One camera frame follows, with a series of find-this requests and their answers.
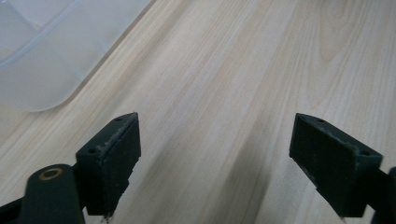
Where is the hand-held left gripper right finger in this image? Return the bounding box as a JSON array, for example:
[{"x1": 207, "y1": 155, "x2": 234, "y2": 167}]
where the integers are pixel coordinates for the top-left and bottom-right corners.
[{"x1": 289, "y1": 112, "x2": 384, "y2": 218}]

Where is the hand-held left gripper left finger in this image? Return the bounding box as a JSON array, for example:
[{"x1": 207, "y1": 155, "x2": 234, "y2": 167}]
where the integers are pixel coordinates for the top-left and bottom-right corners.
[{"x1": 75, "y1": 112, "x2": 142, "y2": 217}]

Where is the translucent white plastic box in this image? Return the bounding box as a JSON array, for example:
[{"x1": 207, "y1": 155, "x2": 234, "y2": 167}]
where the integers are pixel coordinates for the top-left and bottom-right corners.
[{"x1": 0, "y1": 0, "x2": 156, "y2": 113}]

